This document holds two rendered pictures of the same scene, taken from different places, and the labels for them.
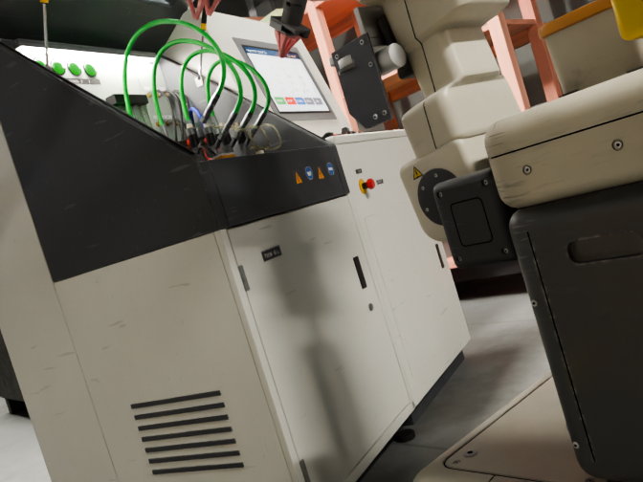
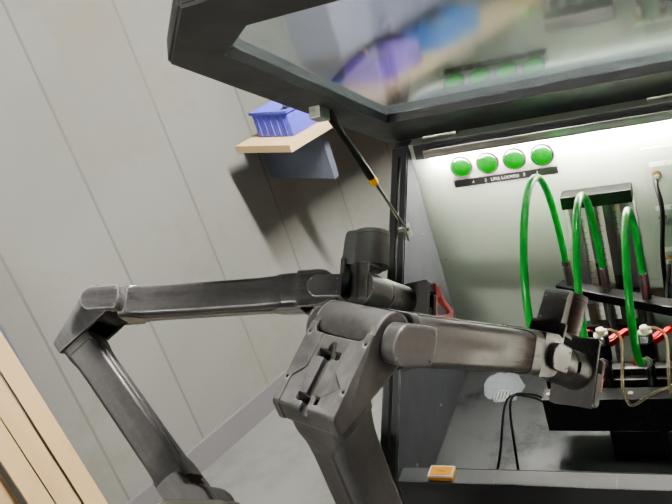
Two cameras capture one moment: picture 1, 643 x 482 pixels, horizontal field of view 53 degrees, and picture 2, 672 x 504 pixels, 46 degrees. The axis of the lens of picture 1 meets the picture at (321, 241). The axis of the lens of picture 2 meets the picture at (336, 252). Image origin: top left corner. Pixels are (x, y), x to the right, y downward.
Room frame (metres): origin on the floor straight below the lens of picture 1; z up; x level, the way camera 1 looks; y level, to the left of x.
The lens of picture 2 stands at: (1.49, -1.06, 1.99)
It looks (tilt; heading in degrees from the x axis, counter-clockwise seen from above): 23 degrees down; 90
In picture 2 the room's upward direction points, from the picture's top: 19 degrees counter-clockwise
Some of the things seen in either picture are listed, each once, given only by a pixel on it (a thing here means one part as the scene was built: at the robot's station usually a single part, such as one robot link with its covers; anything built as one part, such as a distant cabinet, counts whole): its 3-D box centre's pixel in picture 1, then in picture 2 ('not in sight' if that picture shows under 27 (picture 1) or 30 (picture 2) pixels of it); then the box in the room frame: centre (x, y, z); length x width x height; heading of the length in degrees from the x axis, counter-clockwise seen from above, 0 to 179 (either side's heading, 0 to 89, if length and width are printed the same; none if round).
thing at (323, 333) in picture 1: (332, 330); not in sight; (1.74, 0.04, 0.44); 0.65 x 0.02 x 0.68; 151
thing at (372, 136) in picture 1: (350, 144); not in sight; (2.40, -0.21, 0.96); 0.70 x 0.22 x 0.03; 151
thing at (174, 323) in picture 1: (254, 362); not in sight; (1.88, 0.29, 0.39); 0.70 x 0.58 x 0.79; 151
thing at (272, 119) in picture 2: not in sight; (299, 108); (1.55, 2.17, 1.27); 0.34 x 0.24 x 0.11; 40
